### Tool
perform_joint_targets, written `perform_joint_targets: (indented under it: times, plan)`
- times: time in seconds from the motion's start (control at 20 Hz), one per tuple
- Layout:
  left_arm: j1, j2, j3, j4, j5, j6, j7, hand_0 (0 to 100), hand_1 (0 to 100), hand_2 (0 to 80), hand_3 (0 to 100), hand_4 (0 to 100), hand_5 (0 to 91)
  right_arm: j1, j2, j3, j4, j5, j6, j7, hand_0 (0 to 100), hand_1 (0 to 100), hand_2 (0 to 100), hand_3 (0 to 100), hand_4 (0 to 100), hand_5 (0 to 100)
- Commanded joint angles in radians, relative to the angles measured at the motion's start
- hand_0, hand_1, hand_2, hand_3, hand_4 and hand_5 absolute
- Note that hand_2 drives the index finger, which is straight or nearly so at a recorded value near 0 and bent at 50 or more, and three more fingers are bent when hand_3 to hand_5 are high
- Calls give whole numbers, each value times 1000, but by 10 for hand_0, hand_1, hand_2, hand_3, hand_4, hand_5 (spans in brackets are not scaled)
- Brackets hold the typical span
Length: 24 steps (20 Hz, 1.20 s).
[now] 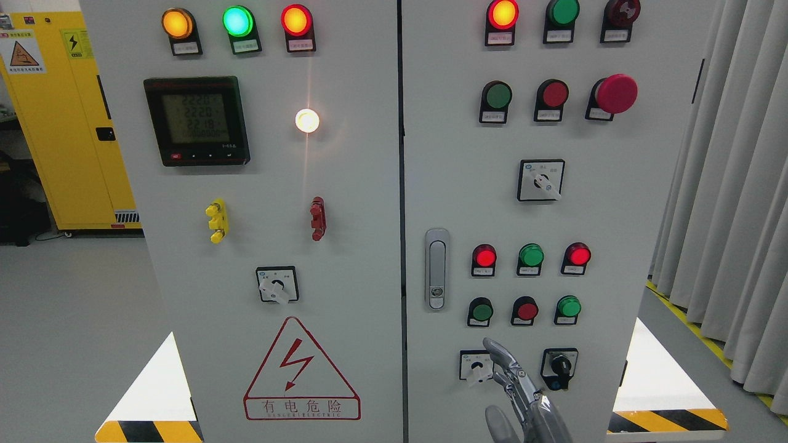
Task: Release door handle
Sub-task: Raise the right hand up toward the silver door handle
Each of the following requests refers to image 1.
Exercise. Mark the silver door swing handle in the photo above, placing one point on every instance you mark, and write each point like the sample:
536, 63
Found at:
436, 247

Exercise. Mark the black knob selector switch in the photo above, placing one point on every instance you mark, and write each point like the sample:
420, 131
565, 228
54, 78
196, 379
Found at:
558, 366

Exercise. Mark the green push button upper row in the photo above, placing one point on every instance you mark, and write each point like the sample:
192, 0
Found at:
494, 106

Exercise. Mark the dark green button lower left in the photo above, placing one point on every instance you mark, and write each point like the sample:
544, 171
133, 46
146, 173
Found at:
480, 312

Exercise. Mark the red electric hazard warning sticker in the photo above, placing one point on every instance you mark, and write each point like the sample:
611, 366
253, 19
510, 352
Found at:
298, 381

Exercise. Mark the grey left cabinet door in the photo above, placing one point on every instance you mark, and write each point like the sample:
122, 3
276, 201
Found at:
349, 281

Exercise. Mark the red button lower middle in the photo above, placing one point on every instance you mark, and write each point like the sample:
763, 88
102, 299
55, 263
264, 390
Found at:
524, 311

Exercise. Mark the green top lamp right door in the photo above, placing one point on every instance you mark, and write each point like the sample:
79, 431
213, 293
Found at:
559, 21

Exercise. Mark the grey cabinet door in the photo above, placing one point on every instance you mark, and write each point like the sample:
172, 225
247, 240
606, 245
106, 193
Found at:
349, 281
462, 176

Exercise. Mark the orange indicator lamp left door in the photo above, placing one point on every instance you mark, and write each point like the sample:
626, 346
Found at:
182, 31

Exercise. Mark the white glowing indicator lamp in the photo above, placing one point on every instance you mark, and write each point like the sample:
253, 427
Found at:
307, 120

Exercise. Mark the lit red lamp right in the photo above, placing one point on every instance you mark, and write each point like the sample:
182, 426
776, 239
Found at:
576, 259

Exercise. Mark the grey robotic hand plastic-wrapped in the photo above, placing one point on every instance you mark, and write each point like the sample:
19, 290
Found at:
539, 418

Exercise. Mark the black digital power meter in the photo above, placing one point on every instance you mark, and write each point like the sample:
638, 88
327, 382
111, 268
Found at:
198, 121

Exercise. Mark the green lamp middle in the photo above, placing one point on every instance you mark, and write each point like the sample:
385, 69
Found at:
530, 260

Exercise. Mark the lower white rotary selector switch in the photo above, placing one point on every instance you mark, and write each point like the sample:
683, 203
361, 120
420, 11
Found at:
476, 367

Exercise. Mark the upper right rotary selector switch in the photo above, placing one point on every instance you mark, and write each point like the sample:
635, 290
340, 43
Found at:
540, 180

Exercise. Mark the grey curtain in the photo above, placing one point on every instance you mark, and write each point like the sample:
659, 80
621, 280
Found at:
722, 252

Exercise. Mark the red terminal connector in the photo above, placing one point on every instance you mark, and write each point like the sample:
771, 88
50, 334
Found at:
318, 212

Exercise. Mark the dark red buzzer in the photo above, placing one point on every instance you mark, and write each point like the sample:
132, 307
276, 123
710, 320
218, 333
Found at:
618, 19

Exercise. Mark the lit red lamp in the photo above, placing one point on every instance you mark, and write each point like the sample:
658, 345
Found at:
576, 259
483, 261

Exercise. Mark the lit red lamp left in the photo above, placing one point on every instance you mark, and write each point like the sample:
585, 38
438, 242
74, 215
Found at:
483, 261

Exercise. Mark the orange-red top lamp right door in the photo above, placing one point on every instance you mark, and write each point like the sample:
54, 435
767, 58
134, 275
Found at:
500, 23

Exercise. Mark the green button lower right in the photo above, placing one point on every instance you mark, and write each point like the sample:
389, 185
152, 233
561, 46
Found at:
567, 310

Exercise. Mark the red emergency stop mushroom button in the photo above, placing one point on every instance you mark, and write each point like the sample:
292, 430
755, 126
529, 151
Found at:
611, 95

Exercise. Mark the yellow safety cabinet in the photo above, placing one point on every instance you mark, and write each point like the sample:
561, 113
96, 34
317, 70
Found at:
54, 84

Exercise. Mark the red indicator lamp left door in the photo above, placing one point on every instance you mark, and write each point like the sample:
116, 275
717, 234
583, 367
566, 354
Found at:
297, 23

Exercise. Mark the green indicator lamp left door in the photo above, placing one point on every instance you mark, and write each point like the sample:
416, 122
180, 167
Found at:
241, 28

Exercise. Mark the red push button upper row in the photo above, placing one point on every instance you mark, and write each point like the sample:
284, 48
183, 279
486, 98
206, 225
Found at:
550, 99

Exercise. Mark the yellow terminal connector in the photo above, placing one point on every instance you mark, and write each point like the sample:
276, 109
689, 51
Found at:
218, 220

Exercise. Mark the left door rotary selector switch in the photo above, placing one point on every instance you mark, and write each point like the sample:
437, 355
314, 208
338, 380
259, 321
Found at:
277, 284

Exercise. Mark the grey right cabinet door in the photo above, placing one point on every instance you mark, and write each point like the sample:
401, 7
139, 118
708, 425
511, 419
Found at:
462, 176

